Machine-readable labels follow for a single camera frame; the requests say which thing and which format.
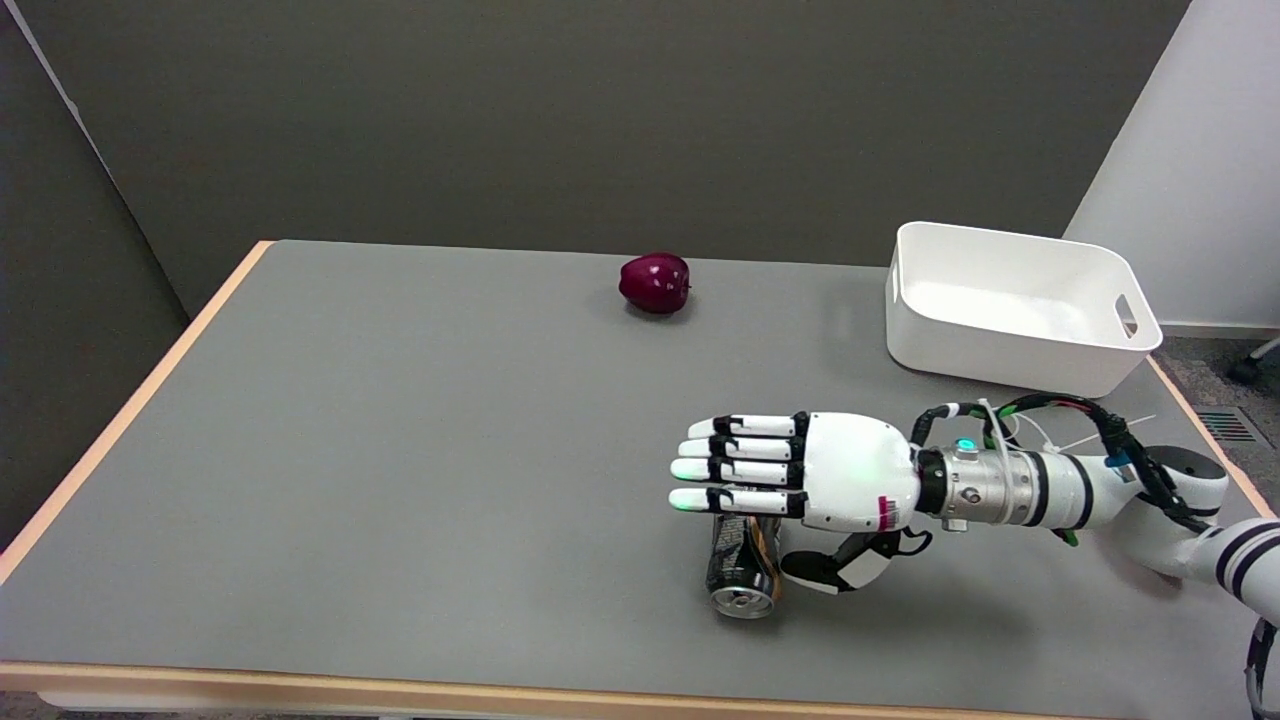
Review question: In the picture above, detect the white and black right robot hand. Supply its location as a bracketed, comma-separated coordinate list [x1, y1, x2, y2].
[667, 409, 933, 597]

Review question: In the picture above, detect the black drink can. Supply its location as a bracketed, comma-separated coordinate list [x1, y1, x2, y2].
[704, 513, 785, 621]

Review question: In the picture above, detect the white plastic bin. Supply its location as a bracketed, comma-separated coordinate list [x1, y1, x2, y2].
[885, 221, 1164, 399]

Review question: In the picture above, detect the dark red apple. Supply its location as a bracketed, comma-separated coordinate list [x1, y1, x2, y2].
[617, 252, 692, 315]

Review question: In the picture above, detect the floor vent grille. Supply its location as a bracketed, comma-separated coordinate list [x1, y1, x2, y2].
[1194, 405, 1265, 447]

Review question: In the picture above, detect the black chair caster leg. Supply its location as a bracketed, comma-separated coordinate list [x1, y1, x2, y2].
[1227, 335, 1280, 387]

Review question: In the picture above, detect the black cable bundle on arm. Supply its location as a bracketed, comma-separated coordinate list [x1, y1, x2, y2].
[907, 393, 1217, 547]

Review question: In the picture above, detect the black strap hanging from arm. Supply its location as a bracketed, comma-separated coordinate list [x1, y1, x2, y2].
[1244, 617, 1280, 720]

